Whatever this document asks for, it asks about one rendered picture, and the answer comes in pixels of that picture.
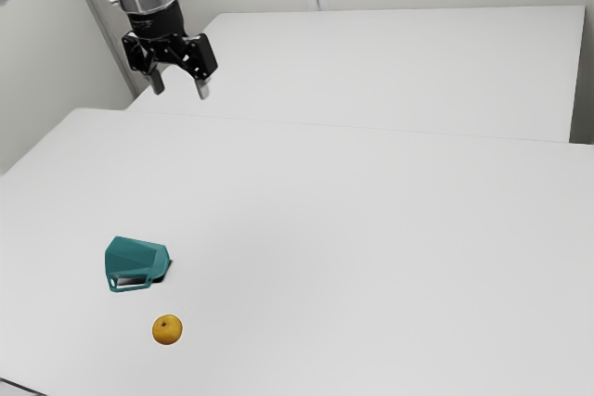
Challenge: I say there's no teal faceted mug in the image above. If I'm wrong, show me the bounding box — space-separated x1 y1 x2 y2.
104 236 174 294

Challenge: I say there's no yellow round fruit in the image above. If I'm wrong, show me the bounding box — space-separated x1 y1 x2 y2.
151 313 184 347

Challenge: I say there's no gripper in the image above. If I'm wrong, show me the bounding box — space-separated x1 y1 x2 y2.
121 3 219 102

